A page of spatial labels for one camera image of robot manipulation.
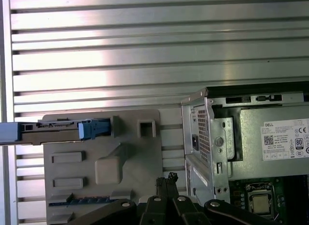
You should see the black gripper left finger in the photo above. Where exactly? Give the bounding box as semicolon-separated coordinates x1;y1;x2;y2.
70;178;171;225

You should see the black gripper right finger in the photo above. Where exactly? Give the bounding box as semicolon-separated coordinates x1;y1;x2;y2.
168;172;278;225

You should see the hard disk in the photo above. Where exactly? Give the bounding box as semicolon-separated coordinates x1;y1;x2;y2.
0;118;112;146

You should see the black PC case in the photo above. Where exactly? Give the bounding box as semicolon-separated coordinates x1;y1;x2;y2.
181;81;309;225

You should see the grey power supply unit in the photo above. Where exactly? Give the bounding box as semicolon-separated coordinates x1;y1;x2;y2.
238;106;309;181

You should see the grey parts rack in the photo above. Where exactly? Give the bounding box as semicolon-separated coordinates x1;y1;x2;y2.
42;108;186;222

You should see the silver CPU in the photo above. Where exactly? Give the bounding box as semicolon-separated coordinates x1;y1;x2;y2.
251;195;273;215

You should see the green motherboard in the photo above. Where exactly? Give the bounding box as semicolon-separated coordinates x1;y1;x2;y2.
228;174;309;225

